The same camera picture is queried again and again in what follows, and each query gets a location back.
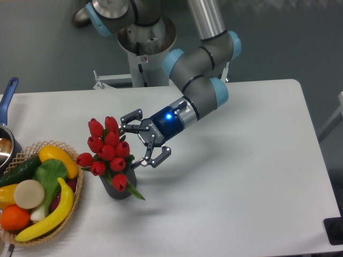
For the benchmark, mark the person's shoe and trouser leg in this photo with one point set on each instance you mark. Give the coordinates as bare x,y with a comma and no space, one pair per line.
81,18

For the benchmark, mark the green bok choy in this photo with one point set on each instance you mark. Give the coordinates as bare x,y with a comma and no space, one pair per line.
47,174

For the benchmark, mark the green cucumber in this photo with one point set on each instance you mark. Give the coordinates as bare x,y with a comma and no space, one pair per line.
21,172

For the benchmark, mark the black device at table edge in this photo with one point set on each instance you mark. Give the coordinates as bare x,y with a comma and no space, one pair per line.
333,227

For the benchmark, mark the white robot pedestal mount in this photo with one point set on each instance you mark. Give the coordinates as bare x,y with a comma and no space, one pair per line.
153,62

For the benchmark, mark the orange fruit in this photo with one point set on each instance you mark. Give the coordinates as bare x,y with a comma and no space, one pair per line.
15,218

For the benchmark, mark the dark grey ribbed vase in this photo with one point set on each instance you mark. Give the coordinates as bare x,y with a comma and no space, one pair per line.
119,185

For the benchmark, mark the yellow bell pepper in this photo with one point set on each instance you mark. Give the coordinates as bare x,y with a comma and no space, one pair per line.
7,196

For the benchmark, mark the beige round disc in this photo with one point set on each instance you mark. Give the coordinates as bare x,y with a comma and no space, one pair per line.
28,194

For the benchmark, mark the white furniture frame right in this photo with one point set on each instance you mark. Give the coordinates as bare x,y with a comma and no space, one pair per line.
332,122

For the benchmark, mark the woven wicker basket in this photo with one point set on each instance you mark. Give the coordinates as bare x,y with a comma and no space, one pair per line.
26,154

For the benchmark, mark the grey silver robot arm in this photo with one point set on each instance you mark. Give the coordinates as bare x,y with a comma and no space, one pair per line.
206,94

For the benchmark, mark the blue handled saucepan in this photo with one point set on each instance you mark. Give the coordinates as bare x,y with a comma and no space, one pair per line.
10,147

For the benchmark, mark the purple red vegetable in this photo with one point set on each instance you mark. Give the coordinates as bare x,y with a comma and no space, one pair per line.
72,183

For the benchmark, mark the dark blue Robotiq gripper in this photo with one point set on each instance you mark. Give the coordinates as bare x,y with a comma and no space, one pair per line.
167,124

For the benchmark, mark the yellow banana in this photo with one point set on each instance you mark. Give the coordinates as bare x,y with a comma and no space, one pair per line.
52,220

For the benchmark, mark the red tulip bouquet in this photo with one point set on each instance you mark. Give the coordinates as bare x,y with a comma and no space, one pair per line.
109,150

